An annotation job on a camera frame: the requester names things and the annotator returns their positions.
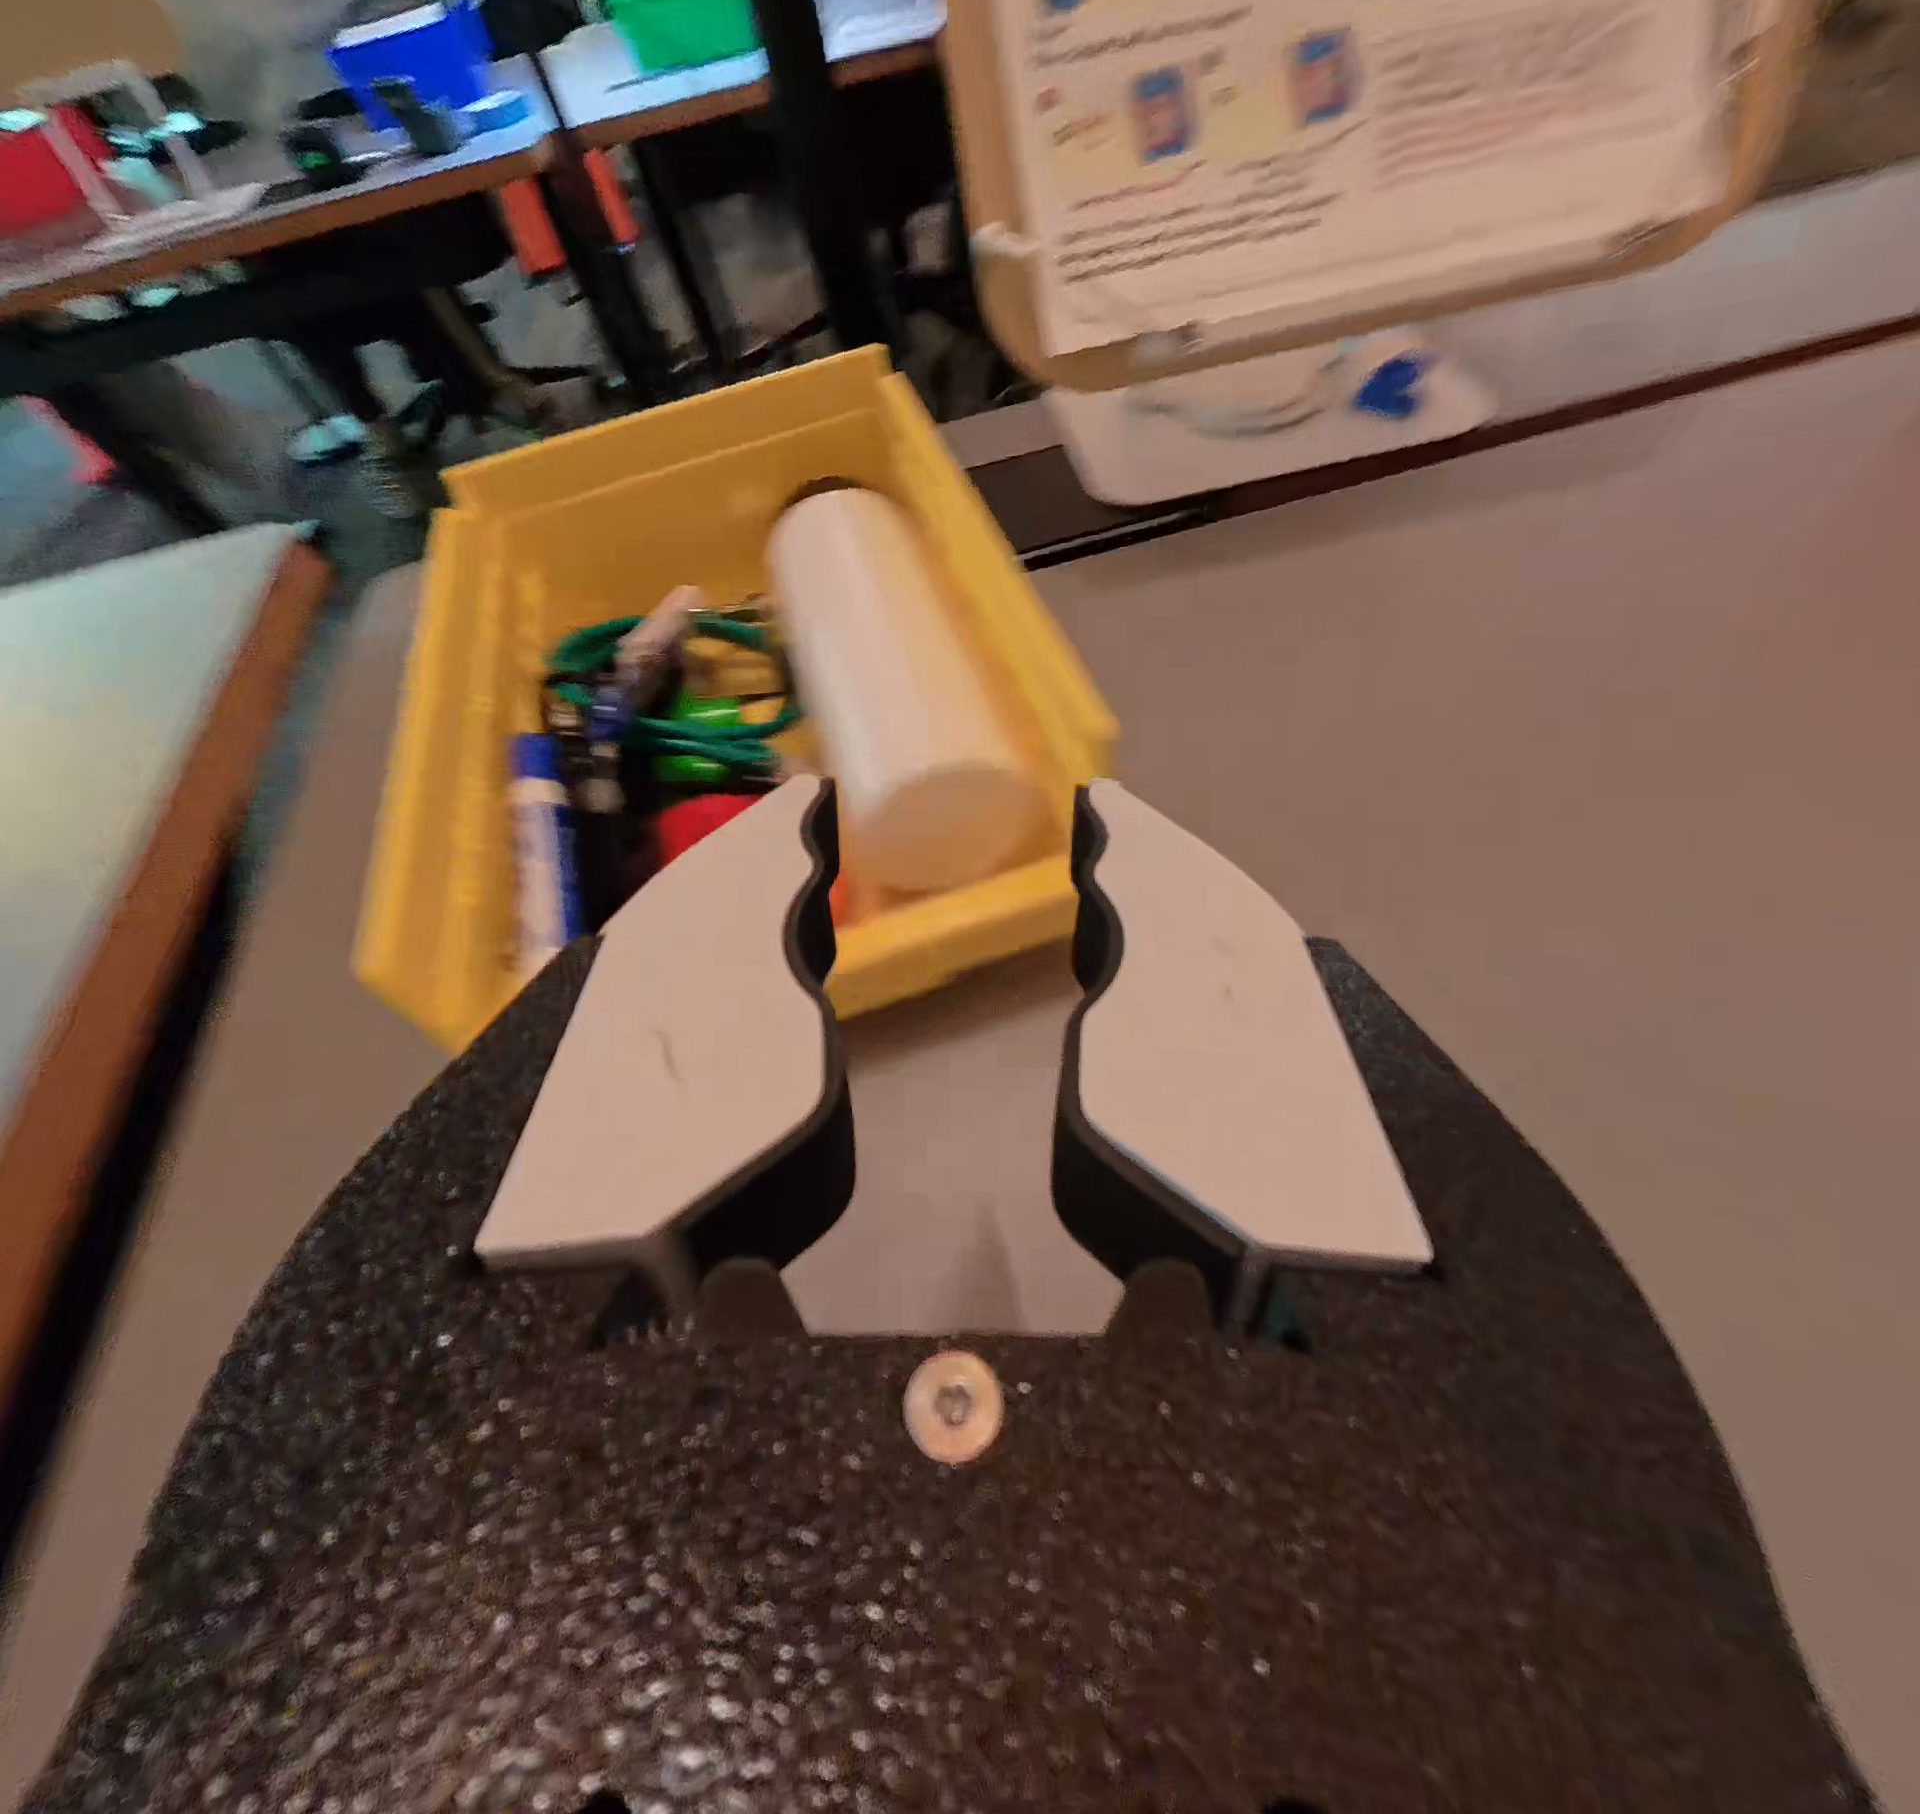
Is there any green cord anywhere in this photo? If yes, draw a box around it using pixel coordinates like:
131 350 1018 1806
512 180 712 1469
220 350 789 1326
547 605 804 781

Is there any red storage bin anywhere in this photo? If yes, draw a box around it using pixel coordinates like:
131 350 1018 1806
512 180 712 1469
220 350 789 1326
0 105 114 241

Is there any clear round dish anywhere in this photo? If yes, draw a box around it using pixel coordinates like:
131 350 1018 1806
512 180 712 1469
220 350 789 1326
1140 344 1351 437

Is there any background desk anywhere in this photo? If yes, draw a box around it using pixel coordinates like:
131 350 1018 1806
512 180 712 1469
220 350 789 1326
538 20 946 150
0 49 563 324

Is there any blue storage bin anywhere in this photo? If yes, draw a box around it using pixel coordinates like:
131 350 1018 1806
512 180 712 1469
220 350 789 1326
327 0 492 133

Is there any red plastic piece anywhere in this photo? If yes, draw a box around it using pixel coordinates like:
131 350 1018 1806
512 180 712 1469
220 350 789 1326
652 789 759 871

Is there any white stand base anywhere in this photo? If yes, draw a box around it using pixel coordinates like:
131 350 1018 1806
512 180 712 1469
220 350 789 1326
1042 326 1503 507

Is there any yellow bin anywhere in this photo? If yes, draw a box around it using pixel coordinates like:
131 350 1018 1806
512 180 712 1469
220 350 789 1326
351 344 1120 1054

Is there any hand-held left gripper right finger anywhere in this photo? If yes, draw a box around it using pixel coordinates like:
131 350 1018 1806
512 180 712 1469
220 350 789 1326
1050 780 1433 1321

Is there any wooden instruction board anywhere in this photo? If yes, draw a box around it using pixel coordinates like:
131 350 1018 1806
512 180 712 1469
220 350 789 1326
929 0 1828 394

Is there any white cylinder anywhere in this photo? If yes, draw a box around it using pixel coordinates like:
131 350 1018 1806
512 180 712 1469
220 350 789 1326
764 487 1053 893

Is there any blue Expo marker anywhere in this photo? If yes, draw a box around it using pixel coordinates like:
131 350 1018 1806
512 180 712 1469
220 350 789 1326
509 732 584 975

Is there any green storage bin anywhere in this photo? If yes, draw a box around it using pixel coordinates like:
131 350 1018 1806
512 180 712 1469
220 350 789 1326
600 0 763 73

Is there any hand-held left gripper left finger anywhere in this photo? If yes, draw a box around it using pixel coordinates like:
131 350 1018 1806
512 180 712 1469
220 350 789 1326
474 773 861 1306

